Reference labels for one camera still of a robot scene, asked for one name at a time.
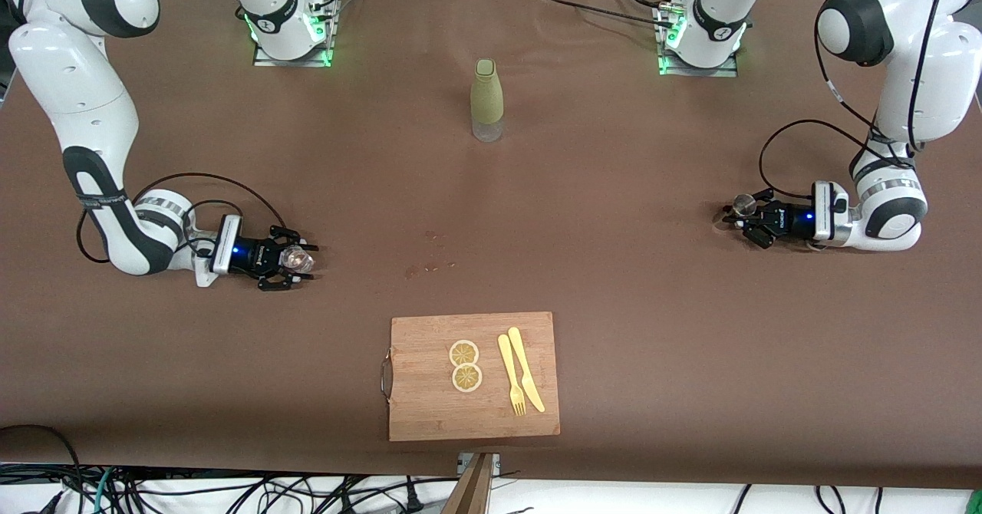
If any steel double jigger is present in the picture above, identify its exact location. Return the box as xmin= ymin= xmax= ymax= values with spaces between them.
xmin=720 ymin=193 xmax=757 ymax=229

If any clear glass beaker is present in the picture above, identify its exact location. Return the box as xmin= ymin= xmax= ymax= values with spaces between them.
xmin=279 ymin=243 xmax=316 ymax=275

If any brown table cover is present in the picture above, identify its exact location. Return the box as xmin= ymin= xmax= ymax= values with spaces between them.
xmin=0 ymin=0 xmax=982 ymax=492

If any wooden cutting board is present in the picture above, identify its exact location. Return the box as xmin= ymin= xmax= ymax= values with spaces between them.
xmin=380 ymin=311 xmax=561 ymax=443

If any yellow plastic fork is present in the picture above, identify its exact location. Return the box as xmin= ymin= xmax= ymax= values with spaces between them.
xmin=497 ymin=334 xmax=528 ymax=417

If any green sleeved glass bottle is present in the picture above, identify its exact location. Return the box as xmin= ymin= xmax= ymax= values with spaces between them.
xmin=470 ymin=58 xmax=505 ymax=143

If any yellow plastic knife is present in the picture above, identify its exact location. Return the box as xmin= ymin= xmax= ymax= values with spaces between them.
xmin=507 ymin=327 xmax=546 ymax=414

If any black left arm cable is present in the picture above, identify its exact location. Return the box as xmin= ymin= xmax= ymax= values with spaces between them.
xmin=760 ymin=0 xmax=952 ymax=200

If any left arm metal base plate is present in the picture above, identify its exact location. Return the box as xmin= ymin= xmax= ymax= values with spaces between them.
xmin=656 ymin=0 xmax=741 ymax=77

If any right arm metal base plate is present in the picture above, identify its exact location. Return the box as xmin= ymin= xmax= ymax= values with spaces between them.
xmin=252 ymin=0 xmax=338 ymax=68

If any black power cable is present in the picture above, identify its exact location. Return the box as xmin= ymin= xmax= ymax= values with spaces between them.
xmin=533 ymin=0 xmax=684 ymax=31

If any thick black floor cable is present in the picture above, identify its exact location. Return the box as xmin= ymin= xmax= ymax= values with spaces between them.
xmin=0 ymin=424 xmax=85 ymax=514

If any green floor cable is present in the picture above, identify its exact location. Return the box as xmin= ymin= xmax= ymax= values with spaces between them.
xmin=91 ymin=468 xmax=116 ymax=514

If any wooden post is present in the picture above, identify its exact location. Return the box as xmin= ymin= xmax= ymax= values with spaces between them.
xmin=441 ymin=453 xmax=496 ymax=514

